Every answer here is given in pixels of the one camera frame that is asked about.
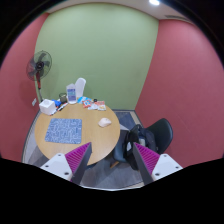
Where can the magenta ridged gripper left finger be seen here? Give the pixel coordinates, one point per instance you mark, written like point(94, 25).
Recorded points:
point(70, 166)

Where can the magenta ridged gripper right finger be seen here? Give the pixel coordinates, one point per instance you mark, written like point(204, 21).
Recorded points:
point(153, 166)

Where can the blue patterned mouse pad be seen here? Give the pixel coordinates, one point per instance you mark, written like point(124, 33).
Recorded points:
point(65, 131)

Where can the white computer mouse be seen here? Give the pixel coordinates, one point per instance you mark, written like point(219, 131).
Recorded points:
point(104, 122)

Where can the black backpack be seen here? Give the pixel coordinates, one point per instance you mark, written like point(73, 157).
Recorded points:
point(139, 135)

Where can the black office chair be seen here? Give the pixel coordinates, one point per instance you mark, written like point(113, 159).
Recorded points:
point(163, 134)

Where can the round wooden table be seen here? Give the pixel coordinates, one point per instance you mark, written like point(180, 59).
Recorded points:
point(103, 139)

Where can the white tissue box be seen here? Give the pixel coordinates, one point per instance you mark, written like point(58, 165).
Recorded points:
point(47, 106)

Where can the red snack packet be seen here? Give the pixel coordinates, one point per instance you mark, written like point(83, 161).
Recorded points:
point(87, 103)

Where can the orange snack packet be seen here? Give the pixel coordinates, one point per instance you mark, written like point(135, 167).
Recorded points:
point(101, 105)

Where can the blue snack packet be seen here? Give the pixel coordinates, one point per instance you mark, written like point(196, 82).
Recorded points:
point(81, 99)

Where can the white blue-labelled bag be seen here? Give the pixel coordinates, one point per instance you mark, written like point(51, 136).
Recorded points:
point(71, 93)

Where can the white plastic jug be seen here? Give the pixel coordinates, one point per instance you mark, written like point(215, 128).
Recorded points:
point(79, 86)

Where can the black standing fan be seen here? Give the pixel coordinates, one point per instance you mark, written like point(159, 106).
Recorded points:
point(39, 66)

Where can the ceiling light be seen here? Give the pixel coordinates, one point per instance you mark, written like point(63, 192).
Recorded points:
point(154, 2)

